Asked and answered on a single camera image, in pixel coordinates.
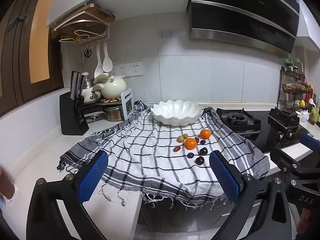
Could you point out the group of seasoning bottles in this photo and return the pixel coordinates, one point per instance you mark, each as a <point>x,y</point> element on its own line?
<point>295,71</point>

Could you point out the white shelf frame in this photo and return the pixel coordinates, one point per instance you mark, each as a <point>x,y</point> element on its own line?
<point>123,105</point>

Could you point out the small white pot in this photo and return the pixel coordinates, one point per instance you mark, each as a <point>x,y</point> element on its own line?
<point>90,93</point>

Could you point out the steel pot with lid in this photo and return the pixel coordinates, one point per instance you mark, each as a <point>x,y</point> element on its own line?
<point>87,81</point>

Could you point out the white condiment jar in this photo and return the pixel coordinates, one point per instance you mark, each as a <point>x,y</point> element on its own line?
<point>304,116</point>

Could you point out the set of steel knives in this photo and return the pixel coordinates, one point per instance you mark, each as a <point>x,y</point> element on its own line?
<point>76,85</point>

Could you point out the wooden cutting board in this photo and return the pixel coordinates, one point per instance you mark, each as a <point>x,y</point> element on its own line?
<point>100,12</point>

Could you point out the wrinkled dark fruit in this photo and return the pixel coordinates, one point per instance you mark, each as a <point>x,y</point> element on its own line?
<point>202,142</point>

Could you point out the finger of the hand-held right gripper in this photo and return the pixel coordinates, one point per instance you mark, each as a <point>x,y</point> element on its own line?
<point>282,158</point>
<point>310,142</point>

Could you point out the wooden trivet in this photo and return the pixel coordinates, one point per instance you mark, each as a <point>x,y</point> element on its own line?
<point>108,100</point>

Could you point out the black knife block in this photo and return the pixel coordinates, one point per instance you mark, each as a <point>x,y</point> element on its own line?
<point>72,117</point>

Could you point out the black scissors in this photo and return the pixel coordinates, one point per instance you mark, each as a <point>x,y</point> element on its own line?
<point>87,53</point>

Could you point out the white ladle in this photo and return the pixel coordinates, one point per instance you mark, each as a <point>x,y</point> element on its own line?
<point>98,70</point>

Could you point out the white wall outlet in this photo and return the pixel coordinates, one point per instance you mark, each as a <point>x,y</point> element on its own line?
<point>121,70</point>
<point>135,68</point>

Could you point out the black range hood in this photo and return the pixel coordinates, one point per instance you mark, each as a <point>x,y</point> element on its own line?
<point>237,17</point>

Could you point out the brown window frame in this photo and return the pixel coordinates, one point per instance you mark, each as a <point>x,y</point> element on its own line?
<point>20,55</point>

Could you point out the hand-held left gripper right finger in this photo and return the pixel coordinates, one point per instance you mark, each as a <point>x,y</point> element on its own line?
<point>225,175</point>

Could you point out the orange mandarin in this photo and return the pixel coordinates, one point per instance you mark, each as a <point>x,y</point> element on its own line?
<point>190,143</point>
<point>205,133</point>

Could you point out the green bottle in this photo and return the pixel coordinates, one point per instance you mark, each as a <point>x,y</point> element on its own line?
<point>314,115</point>

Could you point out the black gas stove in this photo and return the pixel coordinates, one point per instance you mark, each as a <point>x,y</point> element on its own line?
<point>265,135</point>

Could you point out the steel stock pot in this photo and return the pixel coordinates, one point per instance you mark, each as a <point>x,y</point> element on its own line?
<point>113,113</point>

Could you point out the small dark grape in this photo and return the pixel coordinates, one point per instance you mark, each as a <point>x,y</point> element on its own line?
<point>191,155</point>

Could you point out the steel pan with lid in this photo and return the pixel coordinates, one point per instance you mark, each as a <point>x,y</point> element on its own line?
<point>95,115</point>

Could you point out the black white checked cloth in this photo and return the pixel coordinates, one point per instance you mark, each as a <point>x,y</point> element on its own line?
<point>140,160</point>

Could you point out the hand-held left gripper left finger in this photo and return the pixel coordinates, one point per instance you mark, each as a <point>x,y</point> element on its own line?
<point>92,177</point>

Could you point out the white scalloped bowl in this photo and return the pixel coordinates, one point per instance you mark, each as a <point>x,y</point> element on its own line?
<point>175,117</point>

